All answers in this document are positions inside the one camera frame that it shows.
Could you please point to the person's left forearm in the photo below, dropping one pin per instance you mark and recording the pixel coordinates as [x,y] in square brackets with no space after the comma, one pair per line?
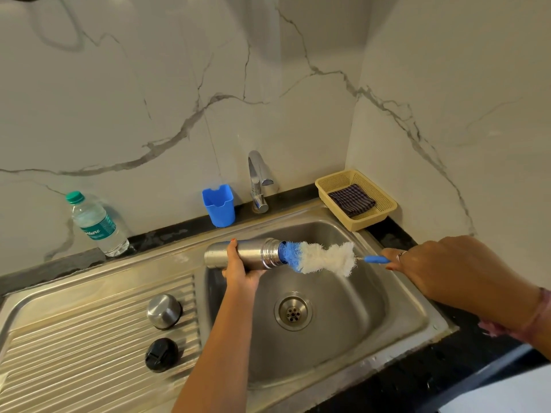
[215,357]

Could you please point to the stainless steel sink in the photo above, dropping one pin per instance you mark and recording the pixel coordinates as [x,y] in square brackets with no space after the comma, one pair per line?
[129,369]

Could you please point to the person's left hand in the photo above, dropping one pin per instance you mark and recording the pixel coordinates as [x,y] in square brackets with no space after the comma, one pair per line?
[239,277]

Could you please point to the blue white bottle brush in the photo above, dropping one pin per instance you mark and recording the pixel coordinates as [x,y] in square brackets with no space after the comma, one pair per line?
[323,258]

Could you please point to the black stopper lid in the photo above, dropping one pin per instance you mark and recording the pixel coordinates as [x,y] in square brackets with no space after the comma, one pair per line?
[161,354]

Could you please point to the yellow plastic basket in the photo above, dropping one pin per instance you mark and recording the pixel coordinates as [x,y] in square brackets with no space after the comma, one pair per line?
[383,215]

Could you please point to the steel cup cap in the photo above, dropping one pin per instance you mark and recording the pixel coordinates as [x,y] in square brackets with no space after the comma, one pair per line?
[163,310]

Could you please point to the clear plastic water bottle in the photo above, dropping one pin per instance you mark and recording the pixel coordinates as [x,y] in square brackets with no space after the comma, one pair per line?
[97,225]

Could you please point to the blue plastic brush holder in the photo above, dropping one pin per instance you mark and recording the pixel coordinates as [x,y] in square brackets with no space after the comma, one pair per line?
[219,208]

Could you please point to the person's right hand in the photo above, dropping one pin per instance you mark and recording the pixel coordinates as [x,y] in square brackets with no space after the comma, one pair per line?
[465,279]

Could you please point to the chrome faucet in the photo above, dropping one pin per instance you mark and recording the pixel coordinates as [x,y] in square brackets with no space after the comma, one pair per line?
[257,167]

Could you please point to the dark checked cloth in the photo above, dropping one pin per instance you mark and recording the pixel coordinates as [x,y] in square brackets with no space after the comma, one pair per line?
[352,199]

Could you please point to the stainless steel flask body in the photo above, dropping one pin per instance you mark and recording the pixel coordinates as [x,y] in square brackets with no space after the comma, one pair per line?
[249,253]

